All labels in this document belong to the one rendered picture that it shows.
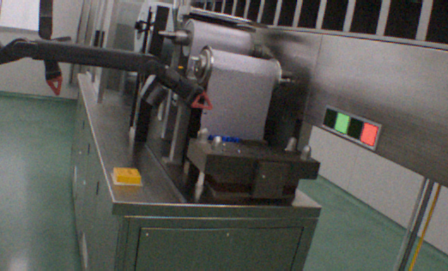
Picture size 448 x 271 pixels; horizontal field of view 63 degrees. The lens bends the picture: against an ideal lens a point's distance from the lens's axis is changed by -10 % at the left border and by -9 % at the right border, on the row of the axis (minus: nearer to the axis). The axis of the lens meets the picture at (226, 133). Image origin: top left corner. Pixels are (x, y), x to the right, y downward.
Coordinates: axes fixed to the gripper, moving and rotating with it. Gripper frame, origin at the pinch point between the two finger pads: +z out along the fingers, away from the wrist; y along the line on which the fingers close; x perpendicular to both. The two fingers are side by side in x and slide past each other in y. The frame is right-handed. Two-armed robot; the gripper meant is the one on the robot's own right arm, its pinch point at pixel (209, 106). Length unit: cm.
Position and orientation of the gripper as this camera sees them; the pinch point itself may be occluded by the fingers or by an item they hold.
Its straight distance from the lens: 131.7
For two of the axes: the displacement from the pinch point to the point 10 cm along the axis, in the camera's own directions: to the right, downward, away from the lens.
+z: 7.3, 5.0, 4.7
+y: 3.8, 2.7, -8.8
